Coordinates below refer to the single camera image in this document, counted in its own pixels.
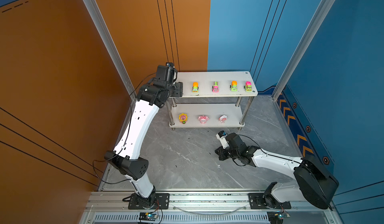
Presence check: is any orange green toy car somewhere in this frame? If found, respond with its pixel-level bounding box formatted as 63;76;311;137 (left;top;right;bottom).
192;82;199;93

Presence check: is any yellow flower doll toy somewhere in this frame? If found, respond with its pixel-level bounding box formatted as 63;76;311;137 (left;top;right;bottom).
179;113;188;125

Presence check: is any pink round head doll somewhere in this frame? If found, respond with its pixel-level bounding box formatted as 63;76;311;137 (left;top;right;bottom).
219;115;228;124

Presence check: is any pink sheep toy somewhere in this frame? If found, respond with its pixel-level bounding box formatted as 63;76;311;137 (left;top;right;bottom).
198;115;210;124

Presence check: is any pink green toy car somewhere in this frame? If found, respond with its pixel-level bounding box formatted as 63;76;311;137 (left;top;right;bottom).
212;81;220;92

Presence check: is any green orange toy truck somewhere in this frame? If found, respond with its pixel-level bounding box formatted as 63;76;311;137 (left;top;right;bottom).
230;81;238;92

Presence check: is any pink green toy truck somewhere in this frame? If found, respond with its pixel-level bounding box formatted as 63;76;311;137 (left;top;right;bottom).
244;81;253;92

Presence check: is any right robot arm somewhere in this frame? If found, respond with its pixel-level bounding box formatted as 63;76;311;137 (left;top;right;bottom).
215;131;339;210

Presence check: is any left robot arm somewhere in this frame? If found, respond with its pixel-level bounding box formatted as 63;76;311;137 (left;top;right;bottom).
105;62;183;209

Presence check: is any white two-tier shelf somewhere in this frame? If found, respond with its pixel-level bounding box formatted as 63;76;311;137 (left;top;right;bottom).
168;71;258;130

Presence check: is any right green circuit board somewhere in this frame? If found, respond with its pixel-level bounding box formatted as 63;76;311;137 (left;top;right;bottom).
267;212;291;224

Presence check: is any green circuit board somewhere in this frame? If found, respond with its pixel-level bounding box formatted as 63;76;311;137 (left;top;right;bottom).
139;212;159;223
267;212;291;224

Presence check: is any left green circuit board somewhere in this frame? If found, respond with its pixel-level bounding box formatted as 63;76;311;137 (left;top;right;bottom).
139;212;159;223

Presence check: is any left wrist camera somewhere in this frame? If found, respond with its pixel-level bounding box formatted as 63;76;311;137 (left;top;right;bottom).
166;62;175;70

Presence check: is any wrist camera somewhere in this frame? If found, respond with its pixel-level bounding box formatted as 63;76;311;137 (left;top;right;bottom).
216;131;229;149
166;62;175;70

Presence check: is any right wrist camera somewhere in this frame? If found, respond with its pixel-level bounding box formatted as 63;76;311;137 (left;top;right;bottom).
216;131;229;149

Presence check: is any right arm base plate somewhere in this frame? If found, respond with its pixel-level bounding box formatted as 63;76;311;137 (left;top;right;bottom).
248;193;292;210

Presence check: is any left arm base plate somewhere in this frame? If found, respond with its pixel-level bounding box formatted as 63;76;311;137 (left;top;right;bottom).
128;193;170;210

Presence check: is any left aluminium corner post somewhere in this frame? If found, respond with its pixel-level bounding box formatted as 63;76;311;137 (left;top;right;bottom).
82;0;136;101

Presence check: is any aluminium corner post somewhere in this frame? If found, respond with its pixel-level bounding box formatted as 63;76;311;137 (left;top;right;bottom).
82;0;136;101
272;0;336;101

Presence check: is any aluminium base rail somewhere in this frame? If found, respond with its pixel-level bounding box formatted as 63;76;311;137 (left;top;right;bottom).
80;190;343;224

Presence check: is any right aluminium corner post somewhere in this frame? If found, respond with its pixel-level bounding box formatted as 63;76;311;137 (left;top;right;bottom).
272;0;336;101

